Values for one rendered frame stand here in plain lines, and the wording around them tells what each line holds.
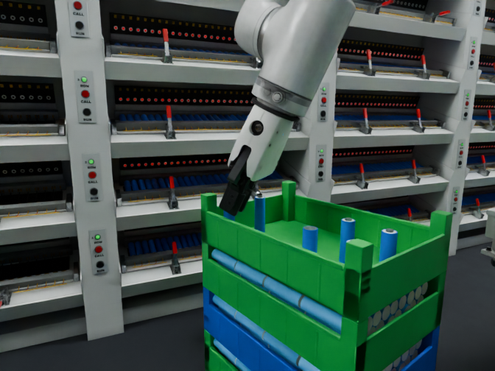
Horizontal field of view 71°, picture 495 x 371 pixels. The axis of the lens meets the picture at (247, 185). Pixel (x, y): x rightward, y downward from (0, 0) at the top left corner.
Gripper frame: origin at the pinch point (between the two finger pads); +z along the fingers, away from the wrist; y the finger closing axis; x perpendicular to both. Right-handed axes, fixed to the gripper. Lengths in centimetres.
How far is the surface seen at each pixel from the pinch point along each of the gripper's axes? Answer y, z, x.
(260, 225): 4.6, 3.9, -4.6
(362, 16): 78, -46, 9
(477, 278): 98, 19, -72
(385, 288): -12.3, -5.0, -22.7
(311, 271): -13.3, -2.7, -15.4
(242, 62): 52, -18, 31
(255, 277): -7.4, 5.5, -9.5
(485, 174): 132, -15, -62
